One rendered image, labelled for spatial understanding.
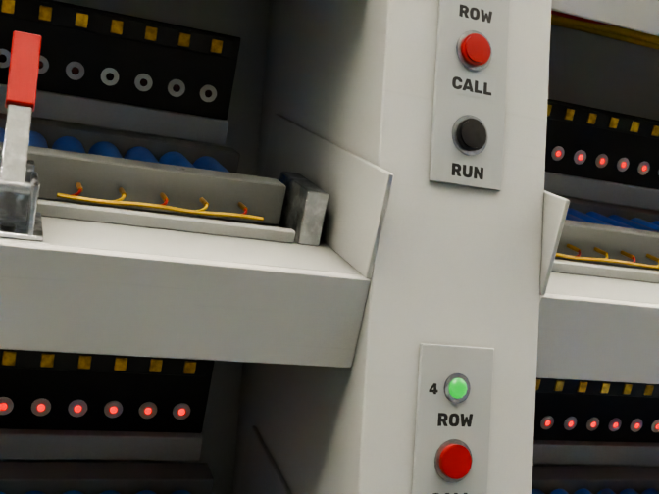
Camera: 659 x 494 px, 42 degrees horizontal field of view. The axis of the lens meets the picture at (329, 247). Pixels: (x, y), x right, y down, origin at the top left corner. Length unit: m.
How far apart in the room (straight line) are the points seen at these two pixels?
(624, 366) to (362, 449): 0.17
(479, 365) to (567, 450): 0.26
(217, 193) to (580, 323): 0.20
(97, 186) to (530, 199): 0.22
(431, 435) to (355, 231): 0.10
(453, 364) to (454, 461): 0.05
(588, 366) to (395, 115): 0.17
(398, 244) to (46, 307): 0.16
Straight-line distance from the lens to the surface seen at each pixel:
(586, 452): 0.68
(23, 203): 0.40
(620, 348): 0.49
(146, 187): 0.44
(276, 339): 0.39
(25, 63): 0.40
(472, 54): 0.43
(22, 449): 0.53
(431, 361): 0.41
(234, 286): 0.38
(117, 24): 0.54
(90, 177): 0.43
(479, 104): 0.43
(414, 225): 0.41
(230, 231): 0.42
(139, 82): 0.55
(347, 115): 0.45
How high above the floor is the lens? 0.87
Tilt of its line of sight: 6 degrees up
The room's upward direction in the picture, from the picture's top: 4 degrees clockwise
